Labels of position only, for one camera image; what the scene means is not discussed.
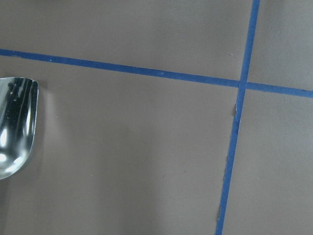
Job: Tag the silver metal ice scoop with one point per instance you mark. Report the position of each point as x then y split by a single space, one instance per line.
18 114

